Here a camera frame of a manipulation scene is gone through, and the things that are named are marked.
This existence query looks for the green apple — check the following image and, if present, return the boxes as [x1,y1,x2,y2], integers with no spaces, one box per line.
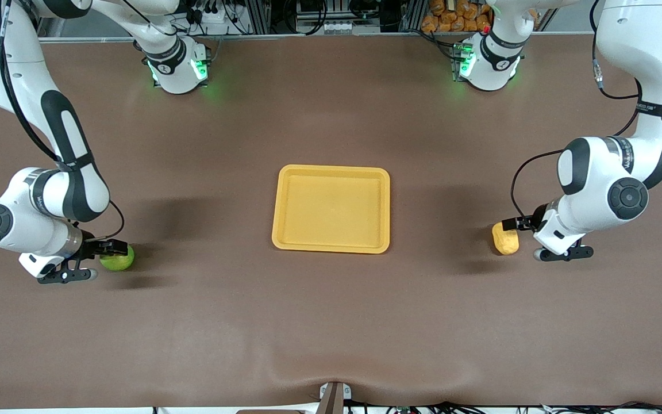
[99,246,136,273]

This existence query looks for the yellow potato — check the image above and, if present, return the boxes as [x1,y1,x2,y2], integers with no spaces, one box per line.
[492,223,521,256]

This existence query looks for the yellow plastic tray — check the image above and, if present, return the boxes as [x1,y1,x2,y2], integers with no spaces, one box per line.
[271,164,391,255]

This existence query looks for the brown table mat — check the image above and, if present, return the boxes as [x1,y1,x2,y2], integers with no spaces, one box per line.
[0,33,662,410]

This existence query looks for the orange snack bags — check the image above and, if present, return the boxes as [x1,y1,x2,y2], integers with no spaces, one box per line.
[421,0,492,33]

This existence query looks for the white power strip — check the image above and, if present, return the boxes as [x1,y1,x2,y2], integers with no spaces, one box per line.
[184,6,251,36]

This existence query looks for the white terminal strip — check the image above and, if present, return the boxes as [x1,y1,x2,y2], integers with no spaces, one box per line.
[323,21,367,35]

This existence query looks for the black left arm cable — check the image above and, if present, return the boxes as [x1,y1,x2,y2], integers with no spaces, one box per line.
[510,0,662,228]

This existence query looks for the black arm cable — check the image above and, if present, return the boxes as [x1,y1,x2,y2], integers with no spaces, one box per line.
[510,0,662,228]
[0,0,126,239]

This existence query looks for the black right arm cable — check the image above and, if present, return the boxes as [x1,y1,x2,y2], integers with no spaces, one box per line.
[0,0,126,239]

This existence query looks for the aluminium frame post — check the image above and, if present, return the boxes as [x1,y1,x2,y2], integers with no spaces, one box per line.
[244,0,272,35]
[400,0,427,32]

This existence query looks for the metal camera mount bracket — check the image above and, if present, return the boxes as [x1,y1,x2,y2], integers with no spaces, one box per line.
[316,381,352,414]

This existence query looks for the aluminium table edge rail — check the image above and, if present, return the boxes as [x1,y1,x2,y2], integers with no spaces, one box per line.
[39,32,597,44]

